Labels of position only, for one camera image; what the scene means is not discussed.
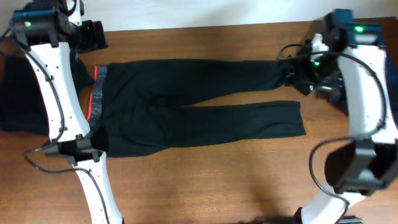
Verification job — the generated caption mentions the dark green trousers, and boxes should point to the dark green trousers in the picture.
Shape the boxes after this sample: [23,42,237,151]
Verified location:
[1,55,49,136]

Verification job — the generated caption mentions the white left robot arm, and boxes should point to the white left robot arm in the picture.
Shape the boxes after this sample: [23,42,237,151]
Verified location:
[9,1,124,223]

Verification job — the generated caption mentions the black leggings red waistband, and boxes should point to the black leggings red waistband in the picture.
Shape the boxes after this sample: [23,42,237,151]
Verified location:
[88,59,305,157]

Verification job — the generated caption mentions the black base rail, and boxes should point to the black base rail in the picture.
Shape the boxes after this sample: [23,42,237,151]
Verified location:
[339,217,363,224]

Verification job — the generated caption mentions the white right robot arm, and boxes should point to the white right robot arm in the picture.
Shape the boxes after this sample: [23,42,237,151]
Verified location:
[286,9,397,223]

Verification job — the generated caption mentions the dark navy garment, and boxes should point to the dark navy garment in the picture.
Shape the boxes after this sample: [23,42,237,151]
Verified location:
[385,55,398,125]

